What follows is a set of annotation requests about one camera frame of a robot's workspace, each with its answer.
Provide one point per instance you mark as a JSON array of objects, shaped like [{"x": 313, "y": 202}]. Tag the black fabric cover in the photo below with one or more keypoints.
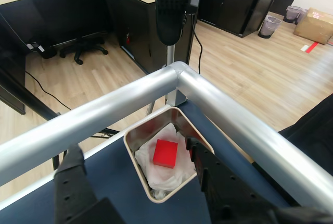
[{"x": 312, "y": 125}]

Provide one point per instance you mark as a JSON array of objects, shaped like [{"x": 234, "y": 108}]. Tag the brown cardboard box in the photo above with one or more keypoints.
[{"x": 314, "y": 26}]

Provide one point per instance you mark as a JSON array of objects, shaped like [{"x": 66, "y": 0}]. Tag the black power strip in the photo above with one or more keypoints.
[{"x": 48, "y": 52}]

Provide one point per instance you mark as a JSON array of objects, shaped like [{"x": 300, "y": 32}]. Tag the beige metal box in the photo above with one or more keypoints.
[{"x": 145, "y": 130}]

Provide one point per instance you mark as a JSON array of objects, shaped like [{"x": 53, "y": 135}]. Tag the silver stand pole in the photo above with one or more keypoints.
[{"x": 170, "y": 54}]

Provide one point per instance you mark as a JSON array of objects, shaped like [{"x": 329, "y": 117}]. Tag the white floor tape strip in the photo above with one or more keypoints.
[{"x": 305, "y": 48}]

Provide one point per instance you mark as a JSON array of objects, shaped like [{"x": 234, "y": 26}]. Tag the silver aluminium frame pipe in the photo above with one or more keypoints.
[
  {"x": 91, "y": 114},
  {"x": 247, "y": 125}
]

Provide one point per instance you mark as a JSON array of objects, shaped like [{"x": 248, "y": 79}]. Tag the small red fire extinguisher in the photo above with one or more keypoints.
[{"x": 127, "y": 39}]

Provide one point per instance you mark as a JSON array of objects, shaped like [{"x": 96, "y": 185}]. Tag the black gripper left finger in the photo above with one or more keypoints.
[{"x": 70, "y": 187}]

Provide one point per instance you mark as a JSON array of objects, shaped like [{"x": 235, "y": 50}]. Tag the black stand leg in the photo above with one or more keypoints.
[{"x": 31, "y": 100}]

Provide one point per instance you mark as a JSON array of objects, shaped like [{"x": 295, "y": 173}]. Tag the red floor tape strip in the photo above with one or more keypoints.
[{"x": 313, "y": 47}]

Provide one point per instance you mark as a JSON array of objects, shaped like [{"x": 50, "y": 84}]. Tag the black office cabinet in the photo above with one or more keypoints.
[{"x": 229, "y": 2}]

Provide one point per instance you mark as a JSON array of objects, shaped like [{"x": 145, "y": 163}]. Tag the grey mesh waste bin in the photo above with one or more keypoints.
[
  {"x": 269, "y": 27},
  {"x": 292, "y": 14}
]

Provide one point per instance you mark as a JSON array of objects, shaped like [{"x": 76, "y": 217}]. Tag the red cube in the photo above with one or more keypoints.
[{"x": 165, "y": 153}]

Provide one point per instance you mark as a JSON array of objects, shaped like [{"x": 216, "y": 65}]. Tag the black office chair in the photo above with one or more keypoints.
[{"x": 57, "y": 5}]

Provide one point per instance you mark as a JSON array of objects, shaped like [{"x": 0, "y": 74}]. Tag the silver pipe corner joint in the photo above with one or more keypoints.
[{"x": 182, "y": 69}]

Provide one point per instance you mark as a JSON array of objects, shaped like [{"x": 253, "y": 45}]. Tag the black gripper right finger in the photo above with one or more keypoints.
[{"x": 226, "y": 195}]

